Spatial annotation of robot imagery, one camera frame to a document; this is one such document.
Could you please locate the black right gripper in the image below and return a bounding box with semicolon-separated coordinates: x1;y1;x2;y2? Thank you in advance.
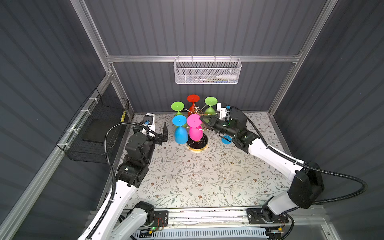
199;115;237;140

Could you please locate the left green wine glass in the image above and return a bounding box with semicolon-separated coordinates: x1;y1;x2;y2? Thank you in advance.
171;101;185;116

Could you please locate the green wine glass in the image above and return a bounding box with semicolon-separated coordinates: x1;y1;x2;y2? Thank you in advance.
171;101;185;116
205;97;218;115

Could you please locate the yellow marker in basket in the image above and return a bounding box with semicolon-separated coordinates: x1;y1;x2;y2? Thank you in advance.
120;111;126;123

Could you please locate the right green wine glass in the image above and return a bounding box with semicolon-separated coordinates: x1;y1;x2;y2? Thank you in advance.
205;97;218;115

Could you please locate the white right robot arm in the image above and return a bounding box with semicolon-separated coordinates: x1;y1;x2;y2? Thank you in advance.
200;107;325;223

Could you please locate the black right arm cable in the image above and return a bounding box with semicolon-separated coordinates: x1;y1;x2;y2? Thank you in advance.
229;105;368;205

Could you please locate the red wine glass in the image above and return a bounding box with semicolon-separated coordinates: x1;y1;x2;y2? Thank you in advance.
187;94;200;116

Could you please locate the pink wine glass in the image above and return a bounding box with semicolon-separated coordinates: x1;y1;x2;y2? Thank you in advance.
187;114;203;141

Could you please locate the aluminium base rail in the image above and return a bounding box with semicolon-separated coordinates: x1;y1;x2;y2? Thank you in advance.
89;205;331;240

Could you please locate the blue wine glass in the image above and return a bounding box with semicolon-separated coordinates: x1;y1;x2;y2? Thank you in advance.
221;135;232;145
173;115;189;145

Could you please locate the gold wine glass rack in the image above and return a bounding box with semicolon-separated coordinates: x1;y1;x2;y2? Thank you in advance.
184;103;209;152

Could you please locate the black wire basket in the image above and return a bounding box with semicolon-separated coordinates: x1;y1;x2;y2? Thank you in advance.
57;91;130;164

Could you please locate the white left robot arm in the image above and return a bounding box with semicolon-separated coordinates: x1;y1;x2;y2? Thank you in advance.
79;120;168;240

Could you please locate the white wire mesh basket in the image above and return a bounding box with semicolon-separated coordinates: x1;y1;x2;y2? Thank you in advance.
173;58;242;85

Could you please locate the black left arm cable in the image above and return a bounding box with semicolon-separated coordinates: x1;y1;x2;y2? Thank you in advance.
85;121;160;240

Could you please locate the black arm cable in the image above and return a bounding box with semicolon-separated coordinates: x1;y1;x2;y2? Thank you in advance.
229;105;368;205
85;121;160;240

